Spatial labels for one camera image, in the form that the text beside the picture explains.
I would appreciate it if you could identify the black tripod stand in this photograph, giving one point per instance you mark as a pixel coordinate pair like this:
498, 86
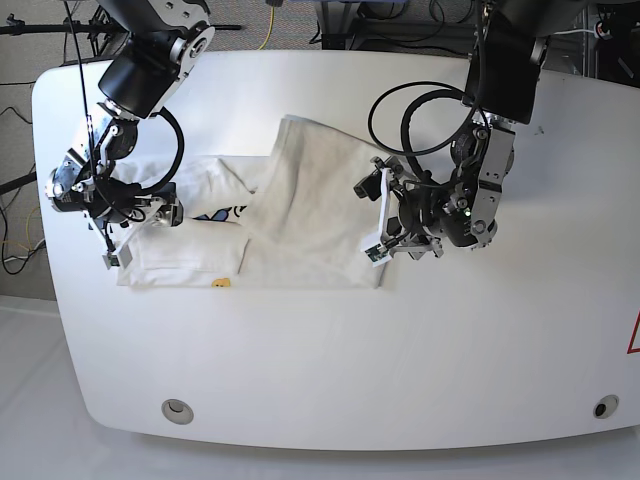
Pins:
92, 31

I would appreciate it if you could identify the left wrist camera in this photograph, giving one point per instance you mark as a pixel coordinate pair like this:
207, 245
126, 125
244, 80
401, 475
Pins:
378, 254

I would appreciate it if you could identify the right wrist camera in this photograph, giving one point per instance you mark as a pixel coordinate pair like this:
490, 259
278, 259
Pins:
121, 257

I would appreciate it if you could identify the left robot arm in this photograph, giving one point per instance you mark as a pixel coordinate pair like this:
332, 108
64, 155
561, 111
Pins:
504, 70

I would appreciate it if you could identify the right table grommet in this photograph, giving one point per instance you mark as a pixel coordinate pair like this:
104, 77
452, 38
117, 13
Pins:
606, 406

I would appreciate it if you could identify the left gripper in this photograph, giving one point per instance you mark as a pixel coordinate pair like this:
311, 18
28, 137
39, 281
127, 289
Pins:
415, 216

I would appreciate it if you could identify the table grommet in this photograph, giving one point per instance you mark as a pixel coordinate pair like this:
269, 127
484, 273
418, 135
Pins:
177, 412
606, 406

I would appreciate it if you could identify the white printed T-shirt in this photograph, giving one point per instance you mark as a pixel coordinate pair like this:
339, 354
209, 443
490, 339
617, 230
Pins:
289, 220

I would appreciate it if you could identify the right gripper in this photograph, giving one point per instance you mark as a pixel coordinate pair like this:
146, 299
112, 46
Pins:
114, 201

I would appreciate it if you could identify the left table grommet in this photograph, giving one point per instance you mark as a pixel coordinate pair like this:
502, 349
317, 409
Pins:
177, 412

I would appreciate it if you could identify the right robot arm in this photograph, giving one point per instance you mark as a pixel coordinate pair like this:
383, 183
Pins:
166, 38

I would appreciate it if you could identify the red warning sticker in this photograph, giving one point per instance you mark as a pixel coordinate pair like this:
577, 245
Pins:
634, 343

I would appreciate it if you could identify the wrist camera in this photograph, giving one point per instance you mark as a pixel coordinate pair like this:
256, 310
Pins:
378, 254
121, 257

